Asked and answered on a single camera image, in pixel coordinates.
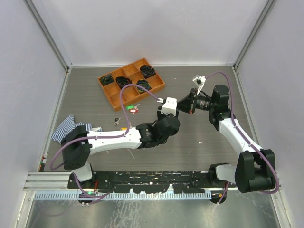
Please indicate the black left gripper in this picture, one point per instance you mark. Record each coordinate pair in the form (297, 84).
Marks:
(159, 113)

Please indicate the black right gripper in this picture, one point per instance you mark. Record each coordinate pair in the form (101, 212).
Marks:
(186, 104)

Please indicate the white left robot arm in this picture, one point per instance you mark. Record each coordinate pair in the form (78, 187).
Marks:
(80, 143)

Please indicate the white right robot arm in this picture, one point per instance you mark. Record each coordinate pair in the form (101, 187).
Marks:
(256, 168)

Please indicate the key with red tag left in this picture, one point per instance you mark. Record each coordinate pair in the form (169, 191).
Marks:
(133, 111)

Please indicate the blue yellow rolled tie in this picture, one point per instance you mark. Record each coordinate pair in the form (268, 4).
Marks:
(143, 86)

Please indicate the black key fob key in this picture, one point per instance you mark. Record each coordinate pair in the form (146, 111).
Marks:
(117, 121)

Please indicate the orange compartment tray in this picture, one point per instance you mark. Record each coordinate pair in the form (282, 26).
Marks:
(140, 73)

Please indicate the dark rolled tie far left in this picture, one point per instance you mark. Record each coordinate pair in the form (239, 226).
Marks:
(107, 79)

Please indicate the blue striped cloth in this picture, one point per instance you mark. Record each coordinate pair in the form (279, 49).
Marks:
(67, 126)

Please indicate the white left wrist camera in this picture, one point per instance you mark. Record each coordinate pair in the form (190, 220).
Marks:
(169, 105)

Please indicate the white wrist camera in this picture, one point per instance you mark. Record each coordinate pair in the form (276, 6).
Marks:
(169, 105)
(199, 81)

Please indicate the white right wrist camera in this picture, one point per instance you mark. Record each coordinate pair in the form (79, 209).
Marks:
(199, 81)

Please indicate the black mounting base plate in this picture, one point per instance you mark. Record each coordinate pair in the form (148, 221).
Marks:
(151, 182)

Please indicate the slotted cable duct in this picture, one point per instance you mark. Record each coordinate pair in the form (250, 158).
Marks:
(169, 195)

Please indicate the aluminium corner post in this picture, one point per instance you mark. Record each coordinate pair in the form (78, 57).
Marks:
(254, 32)

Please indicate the left aluminium frame post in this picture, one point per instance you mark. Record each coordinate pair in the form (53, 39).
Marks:
(41, 17)

